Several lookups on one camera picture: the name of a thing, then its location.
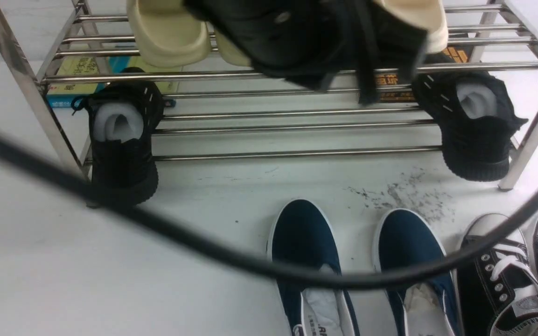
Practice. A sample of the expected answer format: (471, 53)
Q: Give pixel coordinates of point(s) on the olive green slipper right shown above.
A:
(229, 51)

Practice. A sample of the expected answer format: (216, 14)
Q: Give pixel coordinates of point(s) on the olive green slipper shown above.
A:
(229, 51)
(166, 34)

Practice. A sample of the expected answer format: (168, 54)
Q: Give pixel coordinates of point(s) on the navy slip-on shoe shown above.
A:
(426, 308)
(303, 236)

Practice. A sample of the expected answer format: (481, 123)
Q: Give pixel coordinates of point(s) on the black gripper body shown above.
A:
(308, 42)

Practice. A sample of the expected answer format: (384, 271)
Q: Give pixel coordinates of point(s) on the black knit sneaker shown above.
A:
(476, 118)
(122, 118)

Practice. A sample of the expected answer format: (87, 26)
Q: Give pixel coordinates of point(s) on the stainless steel shoe rack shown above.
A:
(503, 42)

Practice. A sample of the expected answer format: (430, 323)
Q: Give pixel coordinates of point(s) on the navy slip-on shoe right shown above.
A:
(426, 308)

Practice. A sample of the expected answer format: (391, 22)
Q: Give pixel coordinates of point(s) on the olive green slipper left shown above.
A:
(166, 34)

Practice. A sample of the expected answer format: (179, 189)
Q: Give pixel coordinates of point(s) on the black knit sneaker left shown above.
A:
(122, 118)

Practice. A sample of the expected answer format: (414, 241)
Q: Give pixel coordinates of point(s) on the navy slip-on shoe left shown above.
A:
(303, 236)

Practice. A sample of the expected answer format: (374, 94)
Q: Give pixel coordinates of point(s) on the cream slipper right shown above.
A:
(426, 14)

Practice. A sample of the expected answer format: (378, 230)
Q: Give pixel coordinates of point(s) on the black knit sneaker right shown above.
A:
(476, 118)

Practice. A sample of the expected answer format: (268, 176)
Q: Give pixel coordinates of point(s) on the black and orange book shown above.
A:
(397, 91)

